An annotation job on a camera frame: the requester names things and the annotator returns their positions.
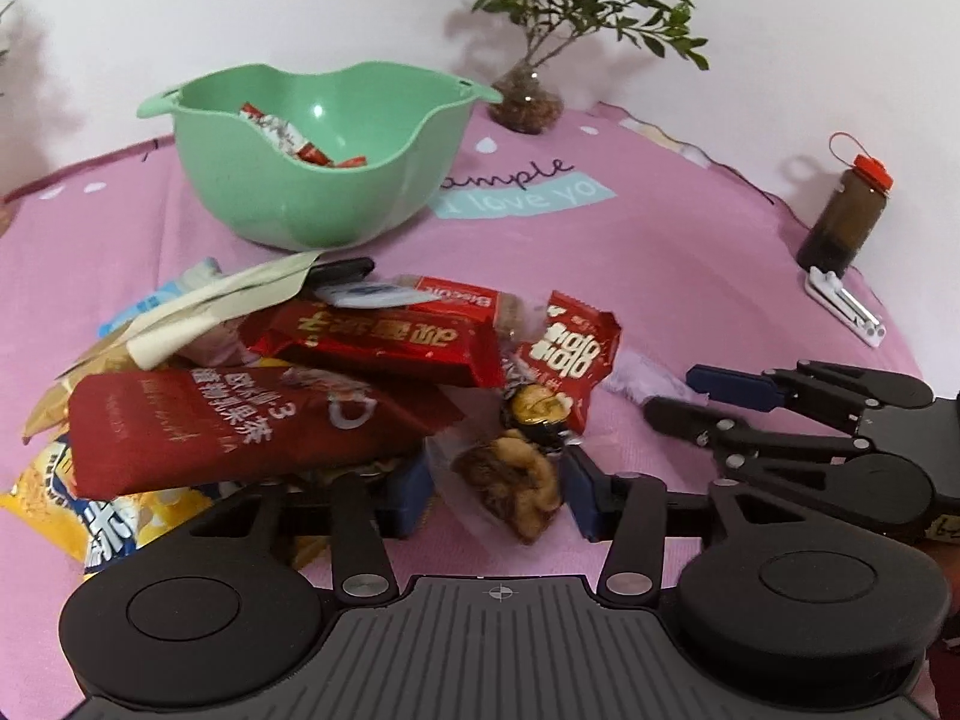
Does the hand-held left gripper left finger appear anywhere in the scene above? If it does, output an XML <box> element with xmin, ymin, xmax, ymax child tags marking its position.
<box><xmin>187</xmin><ymin>456</ymin><xmax>434</xmax><ymax>607</ymax></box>

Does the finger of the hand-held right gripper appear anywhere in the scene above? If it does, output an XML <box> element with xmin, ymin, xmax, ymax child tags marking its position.
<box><xmin>686</xmin><ymin>360</ymin><xmax>935</xmax><ymax>430</ymax></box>
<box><xmin>643</xmin><ymin>395</ymin><xmax>875</xmax><ymax>502</ymax></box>

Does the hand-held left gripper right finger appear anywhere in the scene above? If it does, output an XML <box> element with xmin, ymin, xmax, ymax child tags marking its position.
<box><xmin>562</xmin><ymin>446</ymin><xmax>820</xmax><ymax>607</ymax></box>

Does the clear walnut snack packet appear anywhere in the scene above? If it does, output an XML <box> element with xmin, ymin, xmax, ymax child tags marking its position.
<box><xmin>431</xmin><ymin>427</ymin><xmax>568</xmax><ymax>547</ymax></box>

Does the long red snack bar packet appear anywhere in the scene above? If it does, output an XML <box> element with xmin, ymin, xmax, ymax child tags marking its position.
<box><xmin>247</xmin><ymin>298</ymin><xmax>511</xmax><ymax>391</ymax></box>

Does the red biscuit packet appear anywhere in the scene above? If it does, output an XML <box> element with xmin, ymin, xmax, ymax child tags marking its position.
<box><xmin>390</xmin><ymin>275</ymin><xmax>502</xmax><ymax>327</ymax></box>

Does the large dark red tea packet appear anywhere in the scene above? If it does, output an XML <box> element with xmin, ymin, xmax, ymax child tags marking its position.
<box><xmin>66</xmin><ymin>364</ymin><xmax>467</xmax><ymax>500</ymax></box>

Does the green plastic bowl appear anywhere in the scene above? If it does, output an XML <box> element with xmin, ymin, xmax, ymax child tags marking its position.
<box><xmin>136</xmin><ymin>60</ymin><xmax>505</xmax><ymax>252</ymax></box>

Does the lavender wrapper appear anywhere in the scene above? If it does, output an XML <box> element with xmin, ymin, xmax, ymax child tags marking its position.
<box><xmin>600</xmin><ymin>351</ymin><xmax>710</xmax><ymax>403</ymax></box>

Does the gold foil chocolate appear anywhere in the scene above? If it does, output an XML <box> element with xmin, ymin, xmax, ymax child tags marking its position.
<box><xmin>499</xmin><ymin>382</ymin><xmax>575</xmax><ymax>455</ymax></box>

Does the pink printed tablecloth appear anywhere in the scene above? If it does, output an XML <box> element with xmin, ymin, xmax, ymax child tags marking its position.
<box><xmin>0</xmin><ymin>101</ymin><xmax>960</xmax><ymax>593</ymax></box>

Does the small red white-lettered packet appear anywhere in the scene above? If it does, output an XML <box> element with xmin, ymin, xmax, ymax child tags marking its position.
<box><xmin>516</xmin><ymin>289</ymin><xmax>623</xmax><ymax>436</ymax></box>

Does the white plastic clip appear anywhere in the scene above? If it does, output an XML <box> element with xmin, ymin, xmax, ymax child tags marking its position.
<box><xmin>805</xmin><ymin>266</ymin><xmax>888</xmax><ymax>348</ymax></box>

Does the brown bottle with red cap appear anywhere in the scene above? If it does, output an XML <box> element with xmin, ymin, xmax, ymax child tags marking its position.
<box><xmin>796</xmin><ymin>133</ymin><xmax>895</xmax><ymax>278</ymax></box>

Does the brown wrapped snack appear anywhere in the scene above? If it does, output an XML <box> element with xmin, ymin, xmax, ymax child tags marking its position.
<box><xmin>491</xmin><ymin>291</ymin><xmax>530</xmax><ymax>335</ymax></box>

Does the white blue flat packet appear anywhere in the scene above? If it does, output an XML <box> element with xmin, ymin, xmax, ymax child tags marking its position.
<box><xmin>322</xmin><ymin>281</ymin><xmax>422</xmax><ymax>310</ymax></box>

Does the black snack packet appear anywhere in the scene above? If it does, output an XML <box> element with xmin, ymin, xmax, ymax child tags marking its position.
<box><xmin>304</xmin><ymin>257</ymin><xmax>376</xmax><ymax>290</ymax></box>

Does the beige paper packet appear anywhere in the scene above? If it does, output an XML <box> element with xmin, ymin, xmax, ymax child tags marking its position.
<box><xmin>126</xmin><ymin>251</ymin><xmax>325</xmax><ymax>370</ymax></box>

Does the light blue snack packet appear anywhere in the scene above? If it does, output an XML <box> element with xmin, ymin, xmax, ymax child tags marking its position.
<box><xmin>97</xmin><ymin>257</ymin><xmax>226</xmax><ymax>338</ymax></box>

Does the round glass vase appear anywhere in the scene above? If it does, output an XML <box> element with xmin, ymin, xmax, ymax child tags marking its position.
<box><xmin>489</xmin><ymin>67</ymin><xmax>565</xmax><ymax>136</ymax></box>

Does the yellow snack packet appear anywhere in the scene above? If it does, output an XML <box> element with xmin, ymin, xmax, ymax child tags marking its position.
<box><xmin>0</xmin><ymin>441</ymin><xmax>220</xmax><ymax>578</ymax></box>

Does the tan snack packet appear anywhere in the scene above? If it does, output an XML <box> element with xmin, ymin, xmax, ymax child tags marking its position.
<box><xmin>21</xmin><ymin>330</ymin><xmax>140</xmax><ymax>445</ymax></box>

